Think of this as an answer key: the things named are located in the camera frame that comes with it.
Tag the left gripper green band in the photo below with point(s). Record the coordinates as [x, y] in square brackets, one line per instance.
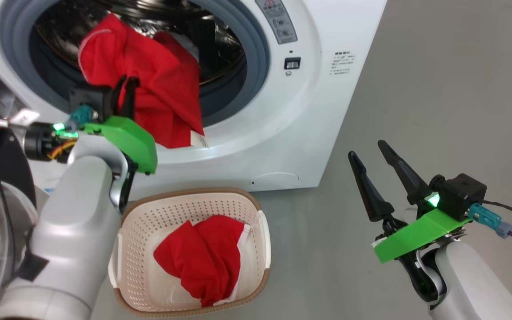
[131, 138]

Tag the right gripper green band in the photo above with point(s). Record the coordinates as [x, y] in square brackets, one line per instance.
[420, 231]

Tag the red and white garment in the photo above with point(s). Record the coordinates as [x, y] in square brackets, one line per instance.
[202, 258]
[158, 89]

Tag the black round glass washer door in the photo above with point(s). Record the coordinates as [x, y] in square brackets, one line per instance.
[16, 178]

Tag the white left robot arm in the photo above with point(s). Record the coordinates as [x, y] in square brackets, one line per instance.
[74, 231]

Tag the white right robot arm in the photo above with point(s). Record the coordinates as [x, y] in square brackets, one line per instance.
[474, 280]

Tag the cream basket with brown rim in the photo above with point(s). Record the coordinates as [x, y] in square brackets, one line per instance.
[149, 213]

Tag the white front-load washing machine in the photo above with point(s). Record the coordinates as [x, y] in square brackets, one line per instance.
[282, 133]

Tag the grey rubber door gasket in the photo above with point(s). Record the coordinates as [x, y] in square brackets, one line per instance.
[251, 53]

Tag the black door latch socket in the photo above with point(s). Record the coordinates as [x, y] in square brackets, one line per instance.
[292, 63]

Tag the steel perforated washer drum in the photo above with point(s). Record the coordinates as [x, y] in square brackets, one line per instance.
[220, 49]

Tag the round filter cover panel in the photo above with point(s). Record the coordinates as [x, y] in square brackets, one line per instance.
[276, 182]

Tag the printed text sticker on washer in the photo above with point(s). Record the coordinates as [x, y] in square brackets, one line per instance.
[342, 62]

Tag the grey warning sticker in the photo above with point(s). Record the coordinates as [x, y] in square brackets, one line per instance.
[278, 22]

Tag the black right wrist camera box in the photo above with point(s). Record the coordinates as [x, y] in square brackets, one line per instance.
[460, 195]

